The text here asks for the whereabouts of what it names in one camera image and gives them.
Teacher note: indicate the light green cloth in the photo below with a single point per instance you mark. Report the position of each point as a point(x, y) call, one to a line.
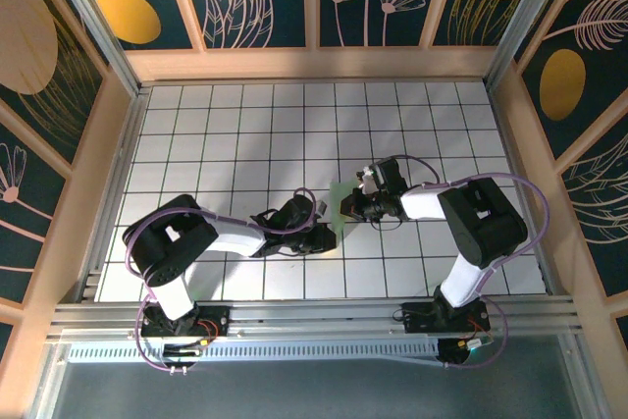
point(338, 203)

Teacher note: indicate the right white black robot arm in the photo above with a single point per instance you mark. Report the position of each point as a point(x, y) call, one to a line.
point(422, 203)

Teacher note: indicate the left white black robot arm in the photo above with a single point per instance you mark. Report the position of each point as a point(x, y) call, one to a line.
point(235, 237)

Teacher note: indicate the long aluminium base rail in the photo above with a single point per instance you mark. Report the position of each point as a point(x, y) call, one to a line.
point(314, 316)

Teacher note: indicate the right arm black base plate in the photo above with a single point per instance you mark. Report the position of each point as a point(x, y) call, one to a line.
point(417, 318)

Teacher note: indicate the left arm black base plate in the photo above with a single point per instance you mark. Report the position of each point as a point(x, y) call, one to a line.
point(216, 318)

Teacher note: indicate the aluminium side rail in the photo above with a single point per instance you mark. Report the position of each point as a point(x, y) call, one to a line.
point(115, 193)
point(524, 193)

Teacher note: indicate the aluminium corner post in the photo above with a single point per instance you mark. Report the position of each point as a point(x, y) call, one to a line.
point(521, 21)
point(103, 31)

